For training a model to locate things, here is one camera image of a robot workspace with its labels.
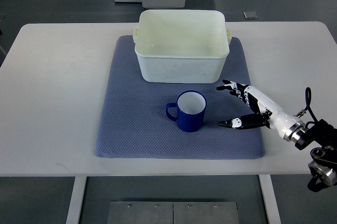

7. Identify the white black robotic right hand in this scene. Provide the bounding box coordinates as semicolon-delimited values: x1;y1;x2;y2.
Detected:
216;79;307;142

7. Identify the right white table leg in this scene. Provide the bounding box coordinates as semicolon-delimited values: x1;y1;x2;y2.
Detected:
259;175;281;224

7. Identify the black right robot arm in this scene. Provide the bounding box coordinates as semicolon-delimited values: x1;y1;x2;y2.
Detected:
295;87;336;192

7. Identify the blue textured mat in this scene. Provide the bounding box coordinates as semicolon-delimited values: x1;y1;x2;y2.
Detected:
95;36;265;160

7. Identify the left white table leg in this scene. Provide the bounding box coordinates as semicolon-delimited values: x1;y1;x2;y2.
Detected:
66;176;87;224

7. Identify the metal floor base plate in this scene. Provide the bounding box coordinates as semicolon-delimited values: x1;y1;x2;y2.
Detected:
107;201;239;223

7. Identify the white table leg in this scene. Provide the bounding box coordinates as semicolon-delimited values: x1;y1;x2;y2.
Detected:
66;176;87;224
259;175;281;224

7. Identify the white plastic box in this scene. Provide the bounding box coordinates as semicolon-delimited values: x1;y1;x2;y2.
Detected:
133;9;231;84

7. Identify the blue mug white inside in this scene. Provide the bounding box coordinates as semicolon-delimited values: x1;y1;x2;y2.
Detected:
165;90;207;133

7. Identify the small grey floor plate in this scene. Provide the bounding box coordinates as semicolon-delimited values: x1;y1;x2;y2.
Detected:
243;11;258;20

